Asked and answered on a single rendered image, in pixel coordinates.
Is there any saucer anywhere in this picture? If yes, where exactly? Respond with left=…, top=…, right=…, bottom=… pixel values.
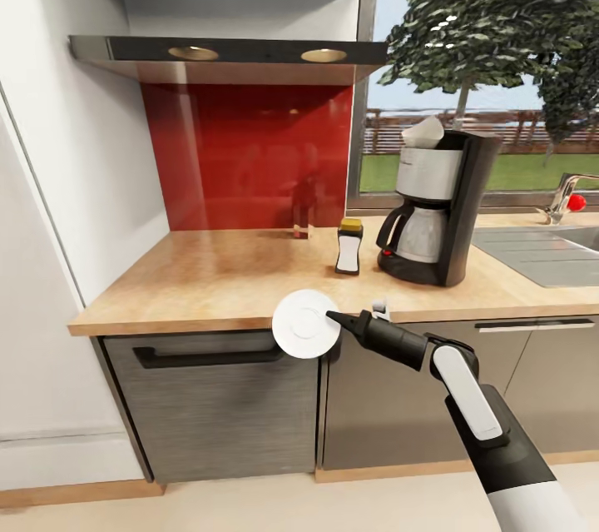
left=272, top=290, right=342, bottom=359

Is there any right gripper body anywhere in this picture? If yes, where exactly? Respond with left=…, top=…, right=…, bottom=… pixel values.
left=353, top=310, right=405, bottom=361

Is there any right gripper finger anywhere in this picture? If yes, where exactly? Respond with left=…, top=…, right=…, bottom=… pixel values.
left=325, top=311, right=359, bottom=333

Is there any bottle of coffee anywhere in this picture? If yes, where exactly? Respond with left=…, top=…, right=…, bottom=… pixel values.
left=335, top=218, right=364, bottom=276

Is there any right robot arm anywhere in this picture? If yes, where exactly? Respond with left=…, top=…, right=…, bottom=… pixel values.
left=325, top=298, right=593, bottom=532

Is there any paper coffee filter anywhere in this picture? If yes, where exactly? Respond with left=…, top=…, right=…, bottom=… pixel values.
left=402, top=115, right=443, bottom=150

